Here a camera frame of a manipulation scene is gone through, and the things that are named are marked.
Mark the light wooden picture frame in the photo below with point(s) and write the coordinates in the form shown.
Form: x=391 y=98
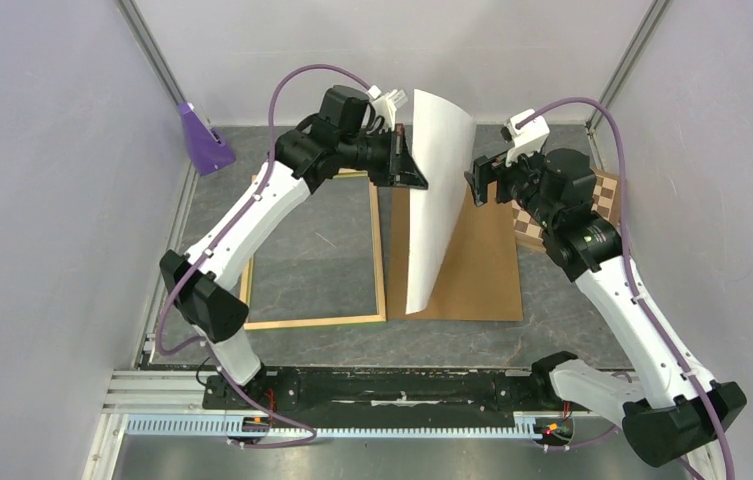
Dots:
x=379 y=265

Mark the wooden chessboard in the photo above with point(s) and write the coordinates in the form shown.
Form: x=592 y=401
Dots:
x=606 y=202

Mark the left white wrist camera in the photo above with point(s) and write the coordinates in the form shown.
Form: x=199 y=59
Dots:
x=386 y=105

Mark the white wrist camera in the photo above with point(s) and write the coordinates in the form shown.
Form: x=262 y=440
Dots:
x=527 y=133
x=386 y=105

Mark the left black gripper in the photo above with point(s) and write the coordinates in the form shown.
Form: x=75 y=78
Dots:
x=406 y=172

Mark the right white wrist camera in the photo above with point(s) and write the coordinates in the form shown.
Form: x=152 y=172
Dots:
x=527 y=133

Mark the white slotted cable duct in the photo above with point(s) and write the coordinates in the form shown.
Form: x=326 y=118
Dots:
x=523 y=428

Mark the purple plastic stand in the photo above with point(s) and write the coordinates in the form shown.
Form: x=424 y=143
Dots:
x=207 y=149

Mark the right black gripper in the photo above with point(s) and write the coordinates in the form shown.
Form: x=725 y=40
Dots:
x=487 y=170

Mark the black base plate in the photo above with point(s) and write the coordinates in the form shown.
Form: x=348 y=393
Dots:
x=360 y=397

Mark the landscape photo print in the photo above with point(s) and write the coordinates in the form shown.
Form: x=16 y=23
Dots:
x=442 y=145

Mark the brown frame backing board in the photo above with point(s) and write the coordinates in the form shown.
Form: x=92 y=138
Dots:
x=479 y=278

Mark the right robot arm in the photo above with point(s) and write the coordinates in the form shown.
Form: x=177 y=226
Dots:
x=677 y=406

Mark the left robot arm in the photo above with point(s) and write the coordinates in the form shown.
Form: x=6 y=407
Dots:
x=352 y=130

